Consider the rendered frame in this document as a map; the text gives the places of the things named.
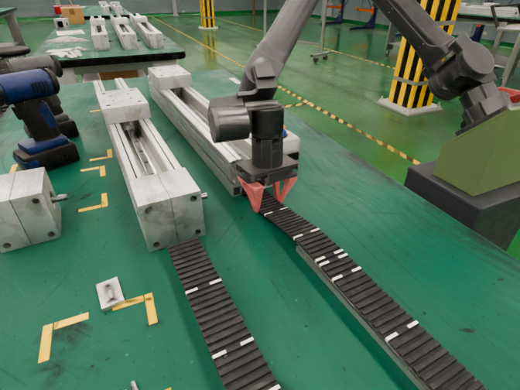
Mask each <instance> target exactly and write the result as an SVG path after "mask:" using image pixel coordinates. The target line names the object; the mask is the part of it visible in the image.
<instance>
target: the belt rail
mask: <svg viewBox="0 0 520 390"><path fill-rule="evenodd" d="M296 251H297V252H298V254H299V255H300V256H301V257H302V258H303V259H304V261H305V262H306V263H307V264H308V265H309V266H310V268H311V269H312V270H313V271H314V272H315V273H316V274H317V275H318V276H319V277H320V278H321V279H322V280H323V282H324V283H325V284H326V285H327V286H328V287H329V289H330V290H331V291H332V292H333V293H334V294H335V296H336V297H337V298H338V299H339V300H340V301H341V302H342V303H343V304H344V305H345V306H346V307H347V309H348V310H349V311H350V312H351V313H352V314H353V315H354V317H355V318H356V319H357V320H358V321H359V322H360V324H361V325H362V326H363V327H364V328H365V329H366V331H367V332H369V334H370V335H371V336H372V337H373V338H374V339H375V340H376V341H377V342H378V344H379V345H380V346H381V347H382V348H383V349H384V351H385V352H386V353H387V354H388V355H389V356H390V358H391V359H392V360H393V361H394V362H395V363H396V364H397V365H398V366H399V367H400V368H401V369H402V371H403V372H404V373H405V374H406V375H407V376H408V377H409V379H410V380H411V381H412V382H413V383H414V384H415V386H416V387H417V388H418V389H419V390H430V389H429V388H428V387H427V386H426V384H425V383H424V382H423V381H422V380H421V379H420V378H419V377H418V375H417V374H416V373H415V372H414V371H413V370H412V369H411V368H410V367H409V366H408V365H407V364H406V363H405V362H404V361H403V360H402V358H401V357H400V356H399V355H398V354H397V353H396V352H395V350H394V349H393V348H392V347H391V346H390V345H389V344H388V343H387V342H386V340H385V339H384V338H383V337H382V336H381V335H380V334H379V333H378V331H377V330H376V329H375V328H374V327H373V326H372V325H371V324H370V323H369V322H368V321H367V320H366V319H365V318H364V317H363V315H362V314H361V313H360V312H359V311H358V310H357V309H356V308H355V306H354V305H353V304H352V303H351V302H350V301H349V300H348V298H347V297H346V296H345V295H344V294H343V293H342V292H341V291H340V290H339V289H338V288H337V287H336V285H335V284H334V283H333V282H332V281H331V280H330V278H329V277H328V276H327V275H326V274H325V272H324V271H323V270H322V269H321V268H320V267H319V266H318V264H317V263H315V261H314V260H312V258H311V257H310V256H309V255H308V254H307V253H306V252H305V251H304V250H303V249H302V248H301V247H300V245H299V244H298V245H297V246H296Z"/></svg>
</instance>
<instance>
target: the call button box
mask: <svg viewBox="0 0 520 390"><path fill-rule="evenodd" d="M285 130H286V129H285ZM298 151H299V137H298V136H296V135H294V134H293V133H291V132H290V131H288V130H286V135H285V136H283V153H284V154H285V155H287V156H289V157H291V158H292V159H294V160H298V159H299V153H298Z"/></svg>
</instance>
